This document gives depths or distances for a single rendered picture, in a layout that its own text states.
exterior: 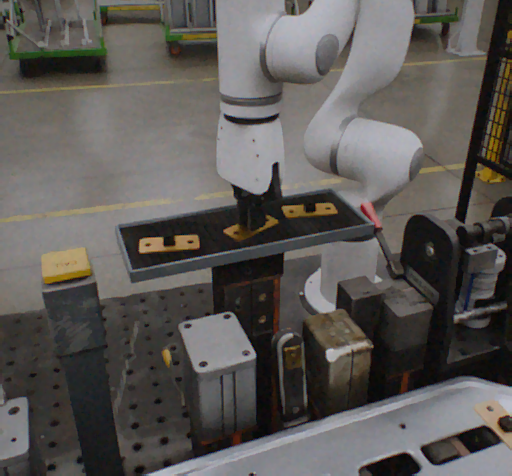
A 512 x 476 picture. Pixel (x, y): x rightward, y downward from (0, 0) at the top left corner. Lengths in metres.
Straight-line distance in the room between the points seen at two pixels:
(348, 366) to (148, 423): 0.53
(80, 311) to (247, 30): 0.43
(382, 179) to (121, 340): 0.71
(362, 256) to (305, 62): 0.60
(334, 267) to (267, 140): 0.52
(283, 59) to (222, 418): 0.44
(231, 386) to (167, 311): 0.75
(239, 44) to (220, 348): 0.37
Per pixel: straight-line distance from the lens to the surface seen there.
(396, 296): 0.86
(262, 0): 0.70
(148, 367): 1.29
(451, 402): 0.83
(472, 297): 0.98
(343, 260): 1.18
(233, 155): 0.78
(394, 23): 1.05
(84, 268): 0.78
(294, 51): 0.66
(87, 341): 0.84
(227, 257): 0.77
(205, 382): 0.69
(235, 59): 0.71
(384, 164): 1.03
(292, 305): 1.27
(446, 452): 0.79
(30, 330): 1.47
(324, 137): 1.08
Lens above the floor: 1.58
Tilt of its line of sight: 29 degrees down
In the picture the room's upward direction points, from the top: straight up
